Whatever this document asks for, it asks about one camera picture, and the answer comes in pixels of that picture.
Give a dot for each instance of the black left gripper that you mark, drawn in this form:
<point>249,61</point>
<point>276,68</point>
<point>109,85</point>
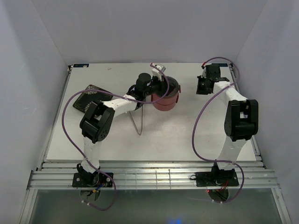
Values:
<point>163,87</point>

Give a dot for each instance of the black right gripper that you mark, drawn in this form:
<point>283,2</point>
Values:
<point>198,90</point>

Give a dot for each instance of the pink lunch bowl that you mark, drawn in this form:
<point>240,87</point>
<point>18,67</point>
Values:
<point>168,100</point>
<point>163,108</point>

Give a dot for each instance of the metal serving tongs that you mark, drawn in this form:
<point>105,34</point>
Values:
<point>137,120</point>

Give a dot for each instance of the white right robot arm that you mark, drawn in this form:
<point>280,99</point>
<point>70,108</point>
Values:
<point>241,119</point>

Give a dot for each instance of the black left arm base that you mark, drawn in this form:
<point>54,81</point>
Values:
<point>93,181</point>

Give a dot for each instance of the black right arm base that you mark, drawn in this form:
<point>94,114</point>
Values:
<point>205,179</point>

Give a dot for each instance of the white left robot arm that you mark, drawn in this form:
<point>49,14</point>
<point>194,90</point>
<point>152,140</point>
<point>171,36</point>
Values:
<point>97,121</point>

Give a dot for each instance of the blue table label right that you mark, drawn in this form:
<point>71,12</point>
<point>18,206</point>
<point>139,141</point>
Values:
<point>222,64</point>

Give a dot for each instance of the blue table label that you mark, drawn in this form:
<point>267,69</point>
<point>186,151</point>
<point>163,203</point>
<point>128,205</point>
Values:
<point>80,65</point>
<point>222,64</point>

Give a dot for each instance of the black floral rectangular plate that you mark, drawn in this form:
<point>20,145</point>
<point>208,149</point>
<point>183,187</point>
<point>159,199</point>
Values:
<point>84,100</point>

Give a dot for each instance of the blue table label left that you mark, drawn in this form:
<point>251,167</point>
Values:
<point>80,65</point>

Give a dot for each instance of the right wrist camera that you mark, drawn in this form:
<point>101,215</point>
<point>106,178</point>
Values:
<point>203,75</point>

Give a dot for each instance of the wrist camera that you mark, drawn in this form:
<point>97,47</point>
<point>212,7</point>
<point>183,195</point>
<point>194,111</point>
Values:
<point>203,75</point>
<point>157,70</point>

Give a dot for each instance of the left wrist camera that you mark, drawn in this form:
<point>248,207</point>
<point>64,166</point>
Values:
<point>157,70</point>

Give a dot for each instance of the aluminium front rail frame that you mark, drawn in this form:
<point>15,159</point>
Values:
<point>149,175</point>

